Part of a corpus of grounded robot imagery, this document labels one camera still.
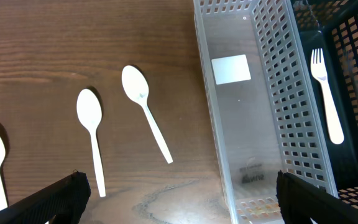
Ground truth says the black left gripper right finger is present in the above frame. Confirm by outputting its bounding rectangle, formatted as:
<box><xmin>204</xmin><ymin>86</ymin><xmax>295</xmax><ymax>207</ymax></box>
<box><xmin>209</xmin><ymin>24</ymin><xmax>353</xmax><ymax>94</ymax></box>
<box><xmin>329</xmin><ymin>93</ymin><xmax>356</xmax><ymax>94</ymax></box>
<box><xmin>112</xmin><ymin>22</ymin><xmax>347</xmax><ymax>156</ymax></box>
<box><xmin>277</xmin><ymin>171</ymin><xmax>358</xmax><ymax>224</ymax></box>

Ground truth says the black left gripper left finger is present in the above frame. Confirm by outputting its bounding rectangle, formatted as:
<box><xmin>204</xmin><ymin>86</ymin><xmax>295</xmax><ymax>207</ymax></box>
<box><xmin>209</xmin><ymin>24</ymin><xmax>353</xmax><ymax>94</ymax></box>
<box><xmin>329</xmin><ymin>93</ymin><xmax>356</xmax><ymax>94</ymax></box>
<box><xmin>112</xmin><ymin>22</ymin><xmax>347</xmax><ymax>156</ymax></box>
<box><xmin>0</xmin><ymin>171</ymin><xmax>91</xmax><ymax>224</ymax></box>

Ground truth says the clear plastic basket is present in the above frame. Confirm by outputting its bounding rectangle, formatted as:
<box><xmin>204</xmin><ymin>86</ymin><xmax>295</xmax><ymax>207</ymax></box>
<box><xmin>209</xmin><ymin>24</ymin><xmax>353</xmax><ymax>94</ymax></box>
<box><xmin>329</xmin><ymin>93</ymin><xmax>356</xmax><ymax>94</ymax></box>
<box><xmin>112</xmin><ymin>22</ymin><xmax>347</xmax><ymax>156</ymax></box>
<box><xmin>193</xmin><ymin>0</ymin><xmax>337</xmax><ymax>223</ymax></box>

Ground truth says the white plastic spoon middle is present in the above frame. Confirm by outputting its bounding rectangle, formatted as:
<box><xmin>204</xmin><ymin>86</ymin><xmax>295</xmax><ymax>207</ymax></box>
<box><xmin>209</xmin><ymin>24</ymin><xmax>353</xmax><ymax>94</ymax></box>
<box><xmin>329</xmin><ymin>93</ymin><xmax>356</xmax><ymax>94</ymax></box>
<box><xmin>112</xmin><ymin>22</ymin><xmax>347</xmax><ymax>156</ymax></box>
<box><xmin>76</xmin><ymin>88</ymin><xmax>106</xmax><ymax>197</ymax></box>

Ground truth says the white plastic spoon near basket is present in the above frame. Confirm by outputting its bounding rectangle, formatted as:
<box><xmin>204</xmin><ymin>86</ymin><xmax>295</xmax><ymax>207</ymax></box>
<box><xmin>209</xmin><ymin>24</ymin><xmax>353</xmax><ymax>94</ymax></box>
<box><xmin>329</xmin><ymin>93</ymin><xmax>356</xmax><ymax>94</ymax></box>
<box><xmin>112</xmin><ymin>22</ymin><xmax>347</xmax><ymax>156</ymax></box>
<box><xmin>122</xmin><ymin>65</ymin><xmax>173</xmax><ymax>164</ymax></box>

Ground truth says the dark green plastic basket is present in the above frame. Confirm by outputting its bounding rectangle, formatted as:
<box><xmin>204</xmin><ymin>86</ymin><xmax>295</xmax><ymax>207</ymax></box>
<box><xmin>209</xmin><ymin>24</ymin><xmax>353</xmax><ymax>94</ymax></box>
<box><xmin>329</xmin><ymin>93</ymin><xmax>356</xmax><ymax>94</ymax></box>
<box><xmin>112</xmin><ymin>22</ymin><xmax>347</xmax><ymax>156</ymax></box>
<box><xmin>291</xmin><ymin>0</ymin><xmax>358</xmax><ymax>209</ymax></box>

